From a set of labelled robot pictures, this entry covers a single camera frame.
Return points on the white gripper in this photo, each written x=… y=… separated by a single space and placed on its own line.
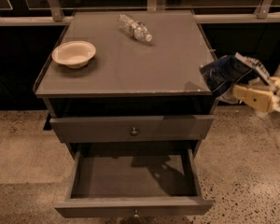
x=263 y=100

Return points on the blue chip bag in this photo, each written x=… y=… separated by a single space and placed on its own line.
x=220 y=74

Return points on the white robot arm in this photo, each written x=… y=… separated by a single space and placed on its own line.
x=260 y=71

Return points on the grey top drawer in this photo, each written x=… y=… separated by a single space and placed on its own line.
x=118 y=129

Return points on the grey drawer cabinet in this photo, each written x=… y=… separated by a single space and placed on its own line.
x=127 y=78

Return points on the brass top drawer knob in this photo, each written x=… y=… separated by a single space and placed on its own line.
x=134 y=131

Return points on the brass drawer knob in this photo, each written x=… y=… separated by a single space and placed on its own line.
x=136 y=215
x=134 y=131

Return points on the brass middle drawer knob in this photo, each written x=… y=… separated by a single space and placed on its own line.
x=136 y=215

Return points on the open grey middle drawer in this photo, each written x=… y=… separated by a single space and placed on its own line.
x=118 y=183

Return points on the clear plastic water bottle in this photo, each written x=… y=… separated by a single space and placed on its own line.
x=134 y=29

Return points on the white paper bowl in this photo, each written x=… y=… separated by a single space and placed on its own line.
x=74 y=54

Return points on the metal window frame rail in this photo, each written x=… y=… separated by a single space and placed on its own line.
x=42 y=12

